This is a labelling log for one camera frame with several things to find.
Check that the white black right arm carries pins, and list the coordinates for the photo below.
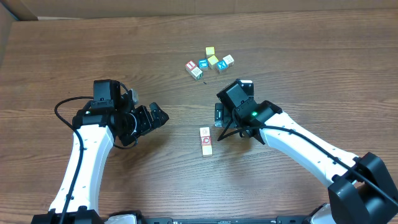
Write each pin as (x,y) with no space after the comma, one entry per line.
(360,189)

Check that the white block green edge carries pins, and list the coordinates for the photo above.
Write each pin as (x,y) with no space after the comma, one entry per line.
(205,140)

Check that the blue X block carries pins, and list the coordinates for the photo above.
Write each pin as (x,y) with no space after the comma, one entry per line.
(221,66)

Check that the white block blue side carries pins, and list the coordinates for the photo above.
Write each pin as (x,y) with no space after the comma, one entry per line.
(207,151)

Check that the cardboard wall panel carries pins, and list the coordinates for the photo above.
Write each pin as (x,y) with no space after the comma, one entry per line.
(33,9)

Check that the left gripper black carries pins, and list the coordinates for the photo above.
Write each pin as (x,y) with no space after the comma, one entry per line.
(143,119)

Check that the white block frog picture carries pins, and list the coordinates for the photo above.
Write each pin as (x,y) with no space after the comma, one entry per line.
(205,132)

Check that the yellow block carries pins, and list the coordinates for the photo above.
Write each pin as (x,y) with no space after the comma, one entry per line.
(212,61)
(209,51)

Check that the white block green side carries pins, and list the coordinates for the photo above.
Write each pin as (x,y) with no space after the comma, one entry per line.
(196,73)

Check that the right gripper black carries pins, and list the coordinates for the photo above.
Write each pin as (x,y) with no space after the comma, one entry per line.
(219,115)

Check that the white block far right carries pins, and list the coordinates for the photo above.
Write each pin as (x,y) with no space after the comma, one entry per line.
(229,60)

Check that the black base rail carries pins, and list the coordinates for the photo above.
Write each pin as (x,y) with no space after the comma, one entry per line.
(137,217)

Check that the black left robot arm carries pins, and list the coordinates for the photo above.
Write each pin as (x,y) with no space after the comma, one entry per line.
(108,115)

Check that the blue letter block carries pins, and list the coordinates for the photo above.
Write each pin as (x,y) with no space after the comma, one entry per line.
(203,64)

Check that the red I block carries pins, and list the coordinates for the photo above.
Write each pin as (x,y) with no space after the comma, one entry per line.
(189,66)

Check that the yellow block near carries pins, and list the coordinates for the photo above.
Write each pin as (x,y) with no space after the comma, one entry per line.
(212,61)

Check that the yellow block far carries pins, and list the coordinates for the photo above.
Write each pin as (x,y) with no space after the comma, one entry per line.
(209,51)

